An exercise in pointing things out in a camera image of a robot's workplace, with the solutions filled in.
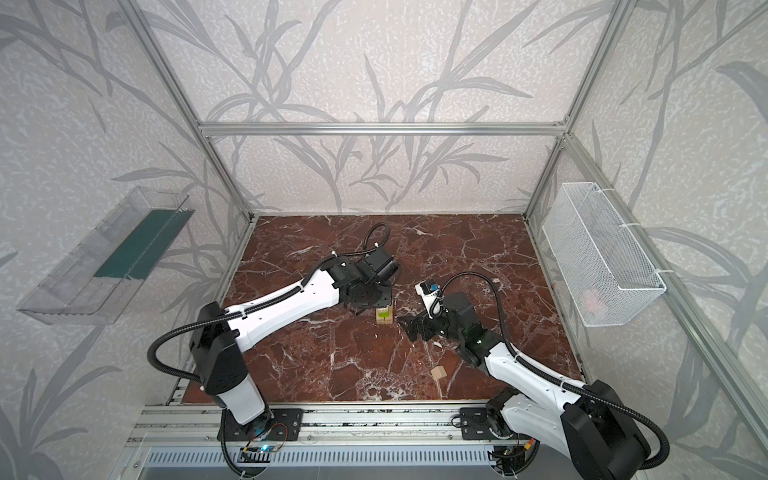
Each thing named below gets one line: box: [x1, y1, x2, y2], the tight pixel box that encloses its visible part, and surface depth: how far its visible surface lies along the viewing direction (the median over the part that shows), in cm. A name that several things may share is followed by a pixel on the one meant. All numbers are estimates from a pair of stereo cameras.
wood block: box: [376, 304, 393, 324], surface depth 92 cm
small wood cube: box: [430, 365, 447, 380], surface depth 84 cm
